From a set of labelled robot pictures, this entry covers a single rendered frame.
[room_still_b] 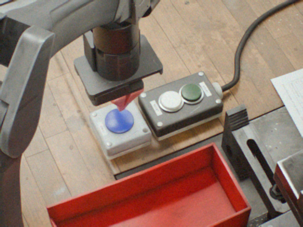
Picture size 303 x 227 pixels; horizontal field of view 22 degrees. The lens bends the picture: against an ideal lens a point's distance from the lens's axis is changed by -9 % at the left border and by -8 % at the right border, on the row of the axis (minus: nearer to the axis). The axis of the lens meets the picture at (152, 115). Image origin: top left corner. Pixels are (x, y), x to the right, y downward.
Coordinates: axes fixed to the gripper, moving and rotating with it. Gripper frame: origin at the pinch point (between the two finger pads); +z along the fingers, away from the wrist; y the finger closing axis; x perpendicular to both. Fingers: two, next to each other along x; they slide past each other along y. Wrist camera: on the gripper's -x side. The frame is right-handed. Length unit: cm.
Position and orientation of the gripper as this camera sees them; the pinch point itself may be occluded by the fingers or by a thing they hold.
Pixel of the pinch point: (119, 104)
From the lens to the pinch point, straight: 114.3
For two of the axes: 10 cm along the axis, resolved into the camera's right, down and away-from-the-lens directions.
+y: -9.1, 3.5, -2.3
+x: 4.2, 7.5, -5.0
